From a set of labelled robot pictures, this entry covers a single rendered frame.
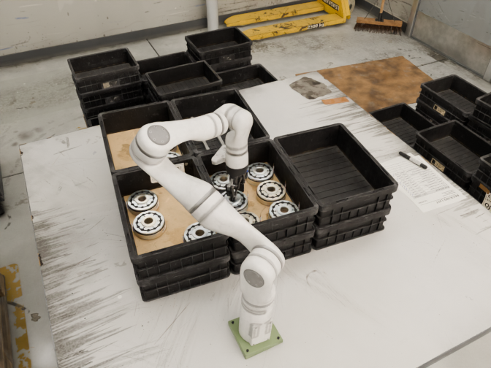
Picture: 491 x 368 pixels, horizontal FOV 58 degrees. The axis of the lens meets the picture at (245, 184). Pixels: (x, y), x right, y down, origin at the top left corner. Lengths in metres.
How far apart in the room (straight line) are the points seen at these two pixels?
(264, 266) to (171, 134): 0.40
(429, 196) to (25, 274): 2.03
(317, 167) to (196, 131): 0.67
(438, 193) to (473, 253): 0.31
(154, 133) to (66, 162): 1.01
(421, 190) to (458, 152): 0.88
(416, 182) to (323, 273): 0.63
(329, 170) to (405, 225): 0.35
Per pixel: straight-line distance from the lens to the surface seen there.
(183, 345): 1.41
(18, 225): 2.94
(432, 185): 1.98
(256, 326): 1.29
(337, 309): 1.48
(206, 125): 1.23
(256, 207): 1.56
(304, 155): 1.79
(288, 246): 1.52
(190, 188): 1.12
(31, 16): 4.58
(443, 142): 2.83
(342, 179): 1.70
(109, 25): 4.69
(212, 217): 1.11
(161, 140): 1.12
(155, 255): 1.32
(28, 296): 2.56
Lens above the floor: 1.93
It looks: 42 degrees down
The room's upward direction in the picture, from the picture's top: straight up
